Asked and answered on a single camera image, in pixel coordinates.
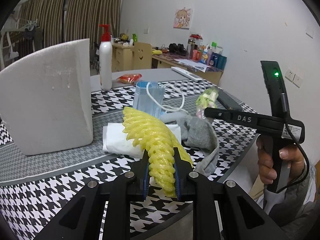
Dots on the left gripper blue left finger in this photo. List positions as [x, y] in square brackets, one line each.
[142, 178]

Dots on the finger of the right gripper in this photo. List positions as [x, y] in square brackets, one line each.
[235, 117]

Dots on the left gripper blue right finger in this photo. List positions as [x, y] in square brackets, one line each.
[184, 187]

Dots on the grey sock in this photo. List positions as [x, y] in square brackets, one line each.
[199, 133]

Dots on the green pink candy bag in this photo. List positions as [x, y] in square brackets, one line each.
[206, 99]

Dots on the white tissue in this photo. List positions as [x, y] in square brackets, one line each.
[117, 139]

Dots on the yellow foam fruit net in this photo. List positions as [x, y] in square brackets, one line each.
[161, 164]

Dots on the blue face mask stack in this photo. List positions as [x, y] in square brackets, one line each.
[149, 96]

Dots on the person right hand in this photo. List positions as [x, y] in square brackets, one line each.
[290, 153]

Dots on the black smartphone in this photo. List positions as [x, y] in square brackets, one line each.
[227, 101]

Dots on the white remote control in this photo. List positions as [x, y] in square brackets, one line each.
[186, 74]

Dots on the toiletry bottles cluster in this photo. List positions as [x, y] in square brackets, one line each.
[210, 54]

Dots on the white papers on desk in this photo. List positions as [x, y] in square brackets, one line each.
[196, 65]

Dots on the red orange snack packet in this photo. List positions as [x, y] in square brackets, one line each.
[129, 78]

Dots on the wooden smiley chair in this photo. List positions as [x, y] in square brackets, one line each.
[142, 56]

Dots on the wooden desk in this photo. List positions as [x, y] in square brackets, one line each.
[122, 58]

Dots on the white styrofoam box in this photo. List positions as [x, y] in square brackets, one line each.
[46, 99]

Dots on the white pump lotion bottle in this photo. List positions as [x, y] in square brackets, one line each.
[105, 58]

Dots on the brown window curtains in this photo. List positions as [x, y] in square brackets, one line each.
[76, 20]

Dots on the anime girl wall poster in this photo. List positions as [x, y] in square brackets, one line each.
[182, 18]

